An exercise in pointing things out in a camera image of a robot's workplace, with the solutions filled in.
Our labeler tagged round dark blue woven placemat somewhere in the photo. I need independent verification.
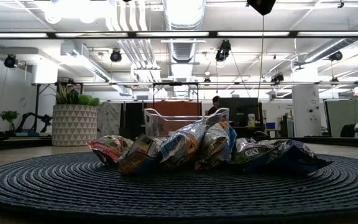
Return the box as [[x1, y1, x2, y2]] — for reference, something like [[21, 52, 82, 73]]
[[0, 152, 358, 223]]

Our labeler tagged grey-green partition panel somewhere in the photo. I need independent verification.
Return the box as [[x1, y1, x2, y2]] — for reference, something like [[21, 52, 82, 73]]
[[324, 99, 358, 138]]

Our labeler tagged black overhead light beam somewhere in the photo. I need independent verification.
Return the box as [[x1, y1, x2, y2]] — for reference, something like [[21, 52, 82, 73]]
[[0, 30, 358, 40]]

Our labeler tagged granola bar dark-blue-ended wrapper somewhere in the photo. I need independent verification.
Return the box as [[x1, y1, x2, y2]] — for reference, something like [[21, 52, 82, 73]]
[[230, 138, 281, 172], [244, 139, 334, 175]]

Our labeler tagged white rectangular ceiling duct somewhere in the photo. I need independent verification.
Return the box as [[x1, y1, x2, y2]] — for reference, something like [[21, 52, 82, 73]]
[[60, 42, 133, 96]]

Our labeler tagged white patterned cloth cover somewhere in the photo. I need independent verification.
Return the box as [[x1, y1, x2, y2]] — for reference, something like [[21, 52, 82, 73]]
[[97, 101, 123, 138]]

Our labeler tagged black monitor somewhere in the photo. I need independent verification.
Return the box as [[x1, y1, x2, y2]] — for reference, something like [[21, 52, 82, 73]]
[[218, 97, 260, 128]]

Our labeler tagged small green potted plant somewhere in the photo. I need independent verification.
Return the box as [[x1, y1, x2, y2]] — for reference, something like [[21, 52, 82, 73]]
[[0, 110, 21, 131]]

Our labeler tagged white round column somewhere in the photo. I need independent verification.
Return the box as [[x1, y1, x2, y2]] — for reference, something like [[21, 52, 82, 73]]
[[291, 84, 323, 137]]

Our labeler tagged clear plastic bin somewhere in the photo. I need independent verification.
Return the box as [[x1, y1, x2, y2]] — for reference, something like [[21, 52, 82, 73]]
[[144, 107, 231, 138]]

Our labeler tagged potted succulent white patterned pot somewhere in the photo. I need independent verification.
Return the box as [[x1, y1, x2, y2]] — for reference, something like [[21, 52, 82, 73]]
[[52, 83, 101, 146]]

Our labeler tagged silver ventilation duct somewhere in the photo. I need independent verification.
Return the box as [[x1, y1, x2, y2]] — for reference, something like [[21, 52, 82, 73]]
[[162, 0, 207, 80]]

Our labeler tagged granola bar red-ended wrapper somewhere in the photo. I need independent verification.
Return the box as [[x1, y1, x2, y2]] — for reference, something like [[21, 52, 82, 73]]
[[85, 134, 134, 167]]

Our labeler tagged granola bar orange-ended wrapper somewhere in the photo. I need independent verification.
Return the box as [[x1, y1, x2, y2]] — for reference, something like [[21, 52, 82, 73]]
[[196, 120, 238, 171], [118, 134, 167, 175], [158, 119, 207, 171]]

